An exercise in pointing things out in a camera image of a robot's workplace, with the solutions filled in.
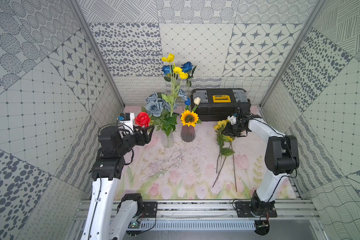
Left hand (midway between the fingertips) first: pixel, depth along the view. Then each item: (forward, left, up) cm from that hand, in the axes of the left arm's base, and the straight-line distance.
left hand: (150, 126), depth 66 cm
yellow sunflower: (+13, -45, -30) cm, 55 cm away
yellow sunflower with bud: (+6, -41, -33) cm, 52 cm away
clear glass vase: (+10, -4, -28) cm, 30 cm away
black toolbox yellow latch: (+32, -36, -17) cm, 51 cm away
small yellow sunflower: (+11, -17, -7) cm, 22 cm away
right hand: (+15, -40, -26) cm, 50 cm away
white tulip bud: (+24, -21, -7) cm, 33 cm away
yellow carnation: (+21, -38, -27) cm, 51 cm away
